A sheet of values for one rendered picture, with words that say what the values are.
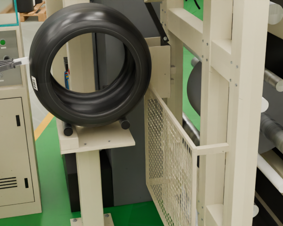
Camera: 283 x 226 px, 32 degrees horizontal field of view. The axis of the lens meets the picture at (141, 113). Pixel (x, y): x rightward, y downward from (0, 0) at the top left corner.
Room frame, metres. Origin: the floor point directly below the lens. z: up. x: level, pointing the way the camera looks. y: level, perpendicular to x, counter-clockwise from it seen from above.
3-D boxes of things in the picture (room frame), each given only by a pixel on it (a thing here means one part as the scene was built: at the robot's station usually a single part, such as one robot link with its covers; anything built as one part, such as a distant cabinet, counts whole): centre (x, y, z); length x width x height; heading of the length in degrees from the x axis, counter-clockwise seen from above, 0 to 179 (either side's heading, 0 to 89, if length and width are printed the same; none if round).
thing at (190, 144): (2.20, -0.12, 0.65); 0.90 x 0.02 x 0.70; 12
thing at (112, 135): (2.36, 0.25, 0.80); 0.37 x 0.36 x 0.02; 102
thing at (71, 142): (2.33, 0.39, 0.83); 0.36 x 0.09 x 0.06; 12
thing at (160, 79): (2.65, -0.07, 1.05); 0.20 x 0.15 x 0.30; 12
